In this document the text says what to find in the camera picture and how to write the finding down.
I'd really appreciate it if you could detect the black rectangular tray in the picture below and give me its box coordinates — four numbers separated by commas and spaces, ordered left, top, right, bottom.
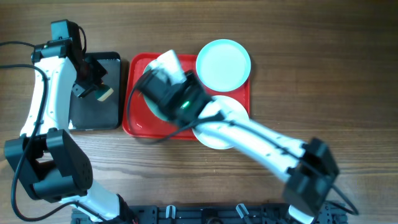
68, 52, 122, 131

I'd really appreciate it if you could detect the green yellow sponge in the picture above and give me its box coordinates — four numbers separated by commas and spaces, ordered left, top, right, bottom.
95, 84, 114, 101

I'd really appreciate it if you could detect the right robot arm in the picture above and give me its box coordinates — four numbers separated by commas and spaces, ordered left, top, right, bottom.
134, 70, 339, 223

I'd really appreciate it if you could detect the light blue plate top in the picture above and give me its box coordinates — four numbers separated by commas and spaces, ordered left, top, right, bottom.
196, 39, 251, 92

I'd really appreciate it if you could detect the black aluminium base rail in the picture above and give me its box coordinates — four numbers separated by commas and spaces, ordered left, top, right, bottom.
70, 202, 348, 224

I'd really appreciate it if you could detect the red plastic tray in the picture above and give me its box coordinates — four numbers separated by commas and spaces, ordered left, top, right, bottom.
122, 53, 251, 139

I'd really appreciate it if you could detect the white plate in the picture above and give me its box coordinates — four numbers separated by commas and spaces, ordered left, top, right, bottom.
193, 95, 249, 150

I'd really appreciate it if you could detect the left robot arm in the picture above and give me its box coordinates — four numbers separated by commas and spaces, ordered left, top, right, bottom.
4, 19, 138, 223

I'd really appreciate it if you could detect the light blue plate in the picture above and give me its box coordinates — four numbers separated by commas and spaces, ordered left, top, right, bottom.
196, 39, 251, 92
142, 59, 171, 121

